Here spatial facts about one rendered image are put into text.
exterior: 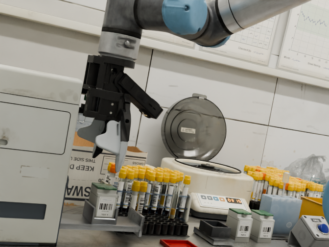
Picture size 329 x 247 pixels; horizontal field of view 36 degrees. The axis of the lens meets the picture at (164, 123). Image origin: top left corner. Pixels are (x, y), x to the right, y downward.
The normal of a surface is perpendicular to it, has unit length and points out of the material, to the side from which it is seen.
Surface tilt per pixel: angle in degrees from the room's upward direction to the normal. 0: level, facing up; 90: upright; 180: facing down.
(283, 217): 90
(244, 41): 94
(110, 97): 90
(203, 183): 90
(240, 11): 110
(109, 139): 61
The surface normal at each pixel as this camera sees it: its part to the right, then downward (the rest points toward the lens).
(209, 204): 0.29, -0.84
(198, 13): 0.82, 0.18
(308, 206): -0.90, -0.15
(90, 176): 0.45, 0.14
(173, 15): -0.53, 0.36
